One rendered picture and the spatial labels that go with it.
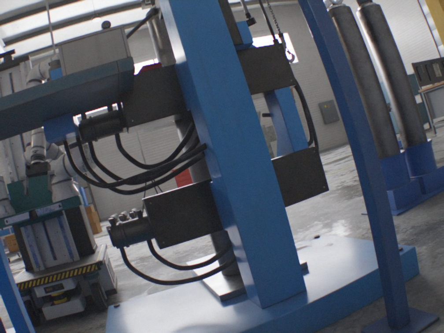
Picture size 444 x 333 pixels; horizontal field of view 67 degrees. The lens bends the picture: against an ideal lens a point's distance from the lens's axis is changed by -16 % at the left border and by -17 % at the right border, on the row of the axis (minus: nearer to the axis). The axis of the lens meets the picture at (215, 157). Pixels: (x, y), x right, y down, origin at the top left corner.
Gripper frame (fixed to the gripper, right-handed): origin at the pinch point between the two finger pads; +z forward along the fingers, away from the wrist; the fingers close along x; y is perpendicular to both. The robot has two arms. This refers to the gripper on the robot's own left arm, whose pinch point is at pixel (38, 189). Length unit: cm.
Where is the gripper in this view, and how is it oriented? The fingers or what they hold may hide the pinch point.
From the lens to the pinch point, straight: 192.1
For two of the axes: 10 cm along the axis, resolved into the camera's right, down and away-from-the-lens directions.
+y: 0.1, -4.5, -8.9
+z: 2.0, 8.8, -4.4
